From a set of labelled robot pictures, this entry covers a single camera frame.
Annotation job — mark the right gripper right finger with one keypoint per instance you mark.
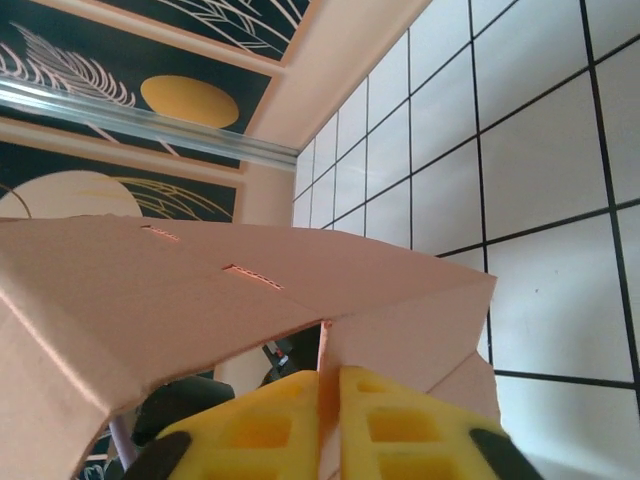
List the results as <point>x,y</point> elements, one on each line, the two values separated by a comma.
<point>400,430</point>

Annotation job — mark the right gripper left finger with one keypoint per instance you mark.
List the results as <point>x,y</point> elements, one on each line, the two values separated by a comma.
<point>260,430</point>

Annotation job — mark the pink cardboard box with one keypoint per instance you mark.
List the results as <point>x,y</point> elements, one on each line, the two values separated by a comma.
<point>150,300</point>

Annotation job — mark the aluminium frame post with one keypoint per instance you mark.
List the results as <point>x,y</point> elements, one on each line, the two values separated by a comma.
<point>150,122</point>

